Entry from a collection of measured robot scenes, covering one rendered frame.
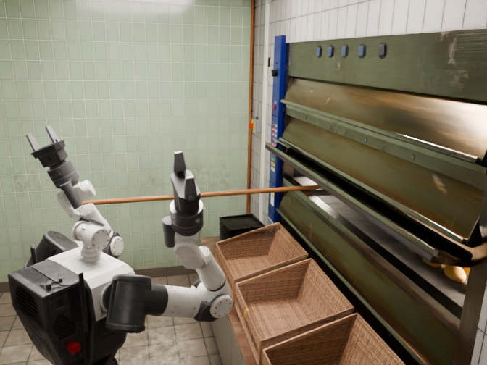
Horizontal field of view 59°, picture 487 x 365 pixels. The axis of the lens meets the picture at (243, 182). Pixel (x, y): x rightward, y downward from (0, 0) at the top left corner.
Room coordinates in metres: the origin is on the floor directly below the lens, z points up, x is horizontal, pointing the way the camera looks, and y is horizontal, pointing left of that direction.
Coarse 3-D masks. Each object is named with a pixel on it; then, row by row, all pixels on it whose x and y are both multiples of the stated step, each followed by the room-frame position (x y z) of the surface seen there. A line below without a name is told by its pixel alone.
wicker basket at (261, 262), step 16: (272, 224) 2.93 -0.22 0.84; (224, 240) 2.83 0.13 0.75; (240, 240) 2.86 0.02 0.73; (256, 240) 2.90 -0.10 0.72; (272, 240) 2.92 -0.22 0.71; (288, 240) 2.69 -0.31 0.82; (224, 256) 2.84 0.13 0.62; (240, 256) 2.87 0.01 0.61; (256, 256) 2.90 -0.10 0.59; (272, 256) 2.84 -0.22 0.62; (288, 256) 2.62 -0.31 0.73; (304, 256) 2.41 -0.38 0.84; (224, 272) 2.56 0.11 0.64; (240, 272) 2.66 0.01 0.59; (256, 272) 2.33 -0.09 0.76
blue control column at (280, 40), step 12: (276, 36) 3.17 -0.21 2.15; (276, 48) 3.16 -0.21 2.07; (276, 60) 3.15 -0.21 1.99; (276, 84) 3.13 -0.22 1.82; (276, 96) 3.11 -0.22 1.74; (276, 108) 3.10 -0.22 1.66; (276, 120) 3.09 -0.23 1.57; (276, 168) 3.05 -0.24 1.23; (276, 180) 3.05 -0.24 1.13; (276, 192) 3.06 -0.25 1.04; (276, 204) 3.06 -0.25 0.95; (276, 216) 3.06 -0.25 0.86
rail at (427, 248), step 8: (280, 152) 2.64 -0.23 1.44; (296, 160) 2.41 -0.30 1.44; (304, 168) 2.25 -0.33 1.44; (320, 176) 2.06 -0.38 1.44; (328, 184) 1.96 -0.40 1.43; (344, 192) 1.81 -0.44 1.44; (352, 200) 1.73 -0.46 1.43; (368, 208) 1.60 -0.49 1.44; (376, 216) 1.54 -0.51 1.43; (384, 216) 1.52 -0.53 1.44; (392, 224) 1.44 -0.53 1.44; (400, 232) 1.39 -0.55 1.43; (408, 232) 1.36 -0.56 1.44; (416, 240) 1.30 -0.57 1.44; (424, 248) 1.26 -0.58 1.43; (432, 248) 1.23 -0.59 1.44
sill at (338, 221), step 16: (304, 192) 2.64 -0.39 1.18; (320, 208) 2.35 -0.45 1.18; (336, 224) 2.14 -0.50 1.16; (352, 224) 2.10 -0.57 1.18; (352, 240) 1.97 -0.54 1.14; (368, 240) 1.89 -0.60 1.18; (384, 256) 1.72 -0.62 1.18; (400, 272) 1.58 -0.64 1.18; (416, 288) 1.48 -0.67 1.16; (432, 288) 1.45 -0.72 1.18; (432, 304) 1.38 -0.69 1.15; (448, 304) 1.34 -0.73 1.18; (448, 320) 1.30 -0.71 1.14
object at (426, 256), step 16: (288, 160) 2.49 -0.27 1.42; (304, 160) 2.62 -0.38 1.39; (336, 176) 2.29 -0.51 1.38; (336, 192) 1.87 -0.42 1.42; (352, 192) 1.94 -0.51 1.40; (352, 208) 1.71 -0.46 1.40; (384, 208) 1.75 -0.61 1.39; (384, 224) 1.48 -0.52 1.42; (400, 224) 1.53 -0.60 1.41; (416, 224) 1.59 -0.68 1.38; (400, 240) 1.37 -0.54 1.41; (432, 240) 1.39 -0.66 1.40; (432, 256) 1.22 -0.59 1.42; (448, 256) 1.25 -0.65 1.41; (464, 256) 1.28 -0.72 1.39
